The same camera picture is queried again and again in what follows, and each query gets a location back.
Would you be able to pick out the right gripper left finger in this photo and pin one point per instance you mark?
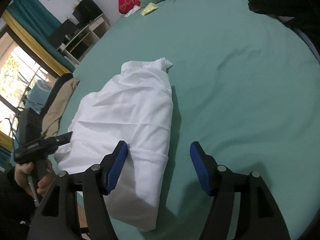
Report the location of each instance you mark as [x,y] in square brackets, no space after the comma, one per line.
[74,203]

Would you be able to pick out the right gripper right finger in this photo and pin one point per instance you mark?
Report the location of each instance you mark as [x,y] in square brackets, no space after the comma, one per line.
[259,214]

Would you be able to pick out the white hooded sweatshirt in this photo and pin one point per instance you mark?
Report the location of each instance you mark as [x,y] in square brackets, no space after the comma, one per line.
[134,106]

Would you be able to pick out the beige trousers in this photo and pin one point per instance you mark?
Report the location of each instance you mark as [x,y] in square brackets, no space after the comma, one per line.
[52,116]

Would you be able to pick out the black garment on bed edge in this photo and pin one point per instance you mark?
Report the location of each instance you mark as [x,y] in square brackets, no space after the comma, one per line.
[30,121]

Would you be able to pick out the white bedside desk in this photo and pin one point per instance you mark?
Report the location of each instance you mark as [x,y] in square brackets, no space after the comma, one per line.
[76,47]

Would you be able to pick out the teal and yellow curtain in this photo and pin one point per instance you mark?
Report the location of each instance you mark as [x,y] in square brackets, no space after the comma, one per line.
[33,24]

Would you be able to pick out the white paper packet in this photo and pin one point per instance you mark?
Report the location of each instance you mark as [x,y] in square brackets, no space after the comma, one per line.
[132,11]

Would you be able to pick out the yellow snack packet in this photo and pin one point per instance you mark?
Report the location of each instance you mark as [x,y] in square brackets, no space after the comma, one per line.
[151,7]

